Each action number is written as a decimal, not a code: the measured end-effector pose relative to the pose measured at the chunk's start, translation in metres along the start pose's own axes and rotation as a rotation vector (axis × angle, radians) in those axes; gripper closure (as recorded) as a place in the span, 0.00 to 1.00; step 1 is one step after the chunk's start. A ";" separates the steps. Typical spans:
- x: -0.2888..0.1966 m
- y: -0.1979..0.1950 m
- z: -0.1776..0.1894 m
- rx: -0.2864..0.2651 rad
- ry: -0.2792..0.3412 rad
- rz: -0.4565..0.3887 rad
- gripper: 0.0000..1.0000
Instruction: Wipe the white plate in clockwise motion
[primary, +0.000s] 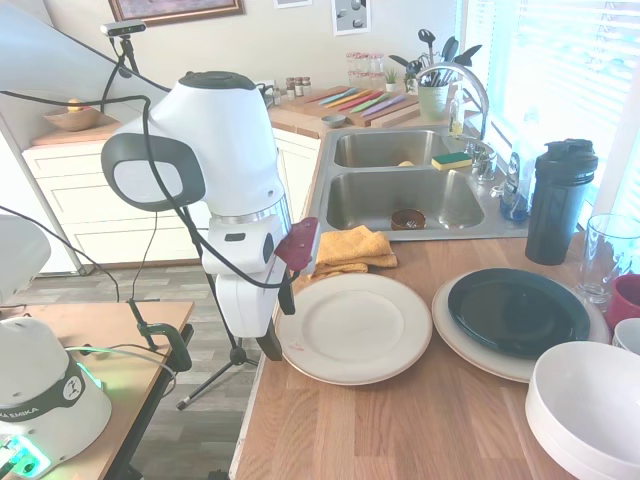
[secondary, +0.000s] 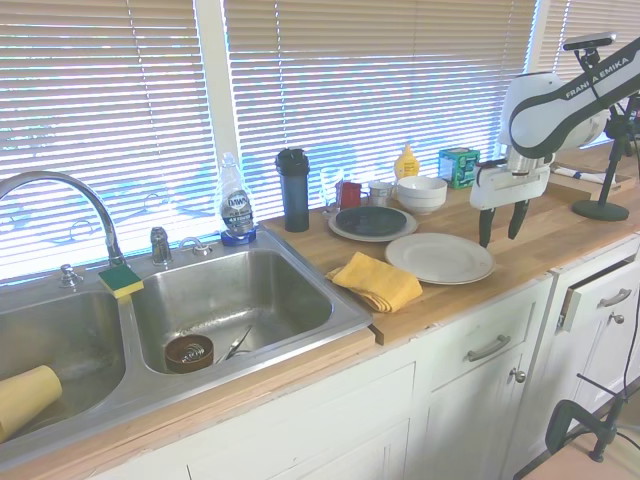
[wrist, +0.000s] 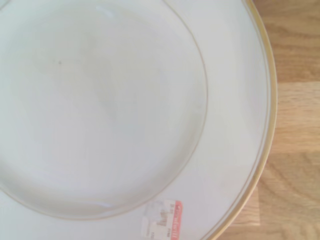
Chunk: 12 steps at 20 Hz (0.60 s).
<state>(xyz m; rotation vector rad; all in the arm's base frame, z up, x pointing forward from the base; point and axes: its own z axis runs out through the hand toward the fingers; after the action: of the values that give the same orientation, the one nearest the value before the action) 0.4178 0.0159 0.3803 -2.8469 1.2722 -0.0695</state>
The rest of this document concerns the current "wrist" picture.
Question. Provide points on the price sticker red white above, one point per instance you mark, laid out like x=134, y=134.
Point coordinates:
x=162, y=221

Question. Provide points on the white plate gold rim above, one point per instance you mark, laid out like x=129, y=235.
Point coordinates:
x=100, y=100

